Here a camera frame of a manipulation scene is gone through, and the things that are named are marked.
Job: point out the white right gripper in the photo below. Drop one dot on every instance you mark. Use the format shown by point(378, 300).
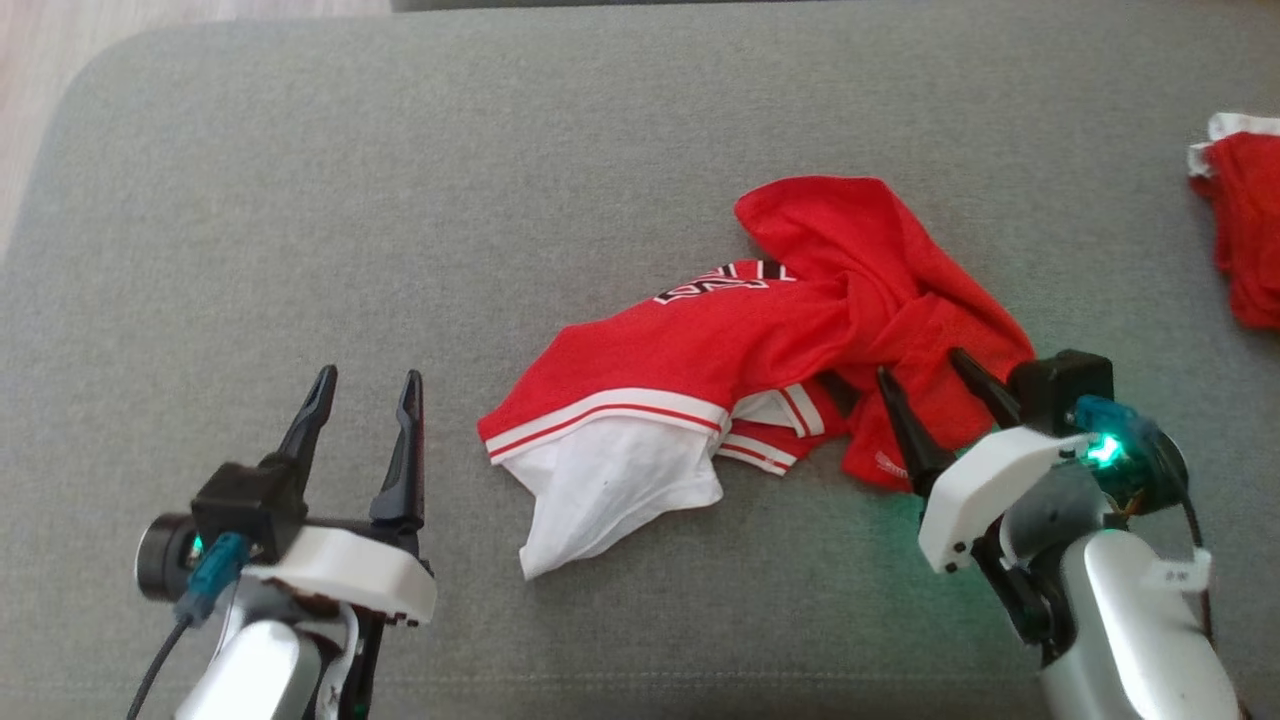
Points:
point(980, 490)

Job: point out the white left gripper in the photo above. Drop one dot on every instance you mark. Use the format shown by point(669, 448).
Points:
point(350, 575)

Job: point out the red jersey with white trim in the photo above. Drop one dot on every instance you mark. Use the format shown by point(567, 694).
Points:
point(700, 340)

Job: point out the red shorts with elastic waistband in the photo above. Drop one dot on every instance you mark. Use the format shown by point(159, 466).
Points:
point(1250, 220)

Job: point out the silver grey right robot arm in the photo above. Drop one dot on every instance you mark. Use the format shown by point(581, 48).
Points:
point(1130, 630)

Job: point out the large grey fabric ottoman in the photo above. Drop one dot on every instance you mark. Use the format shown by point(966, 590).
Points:
point(400, 200)

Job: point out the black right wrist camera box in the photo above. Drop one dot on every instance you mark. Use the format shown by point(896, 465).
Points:
point(1060, 385)

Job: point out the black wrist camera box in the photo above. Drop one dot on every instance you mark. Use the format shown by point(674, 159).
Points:
point(245, 505)
point(1060, 385)

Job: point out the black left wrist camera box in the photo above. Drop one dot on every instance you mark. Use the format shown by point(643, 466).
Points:
point(245, 505)

